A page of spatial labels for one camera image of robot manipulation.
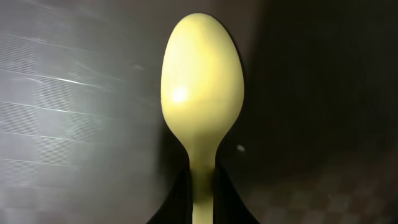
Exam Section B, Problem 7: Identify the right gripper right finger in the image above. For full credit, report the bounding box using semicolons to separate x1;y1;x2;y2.
213;167;259;224

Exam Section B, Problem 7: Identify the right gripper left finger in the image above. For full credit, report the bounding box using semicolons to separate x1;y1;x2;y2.
147;169;193;224

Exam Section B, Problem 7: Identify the pale yellow plastic spoon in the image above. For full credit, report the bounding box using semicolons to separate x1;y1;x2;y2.
161;13;244;224

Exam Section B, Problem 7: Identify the dark brown serving tray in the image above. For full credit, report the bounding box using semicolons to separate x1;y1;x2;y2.
1;0;397;223

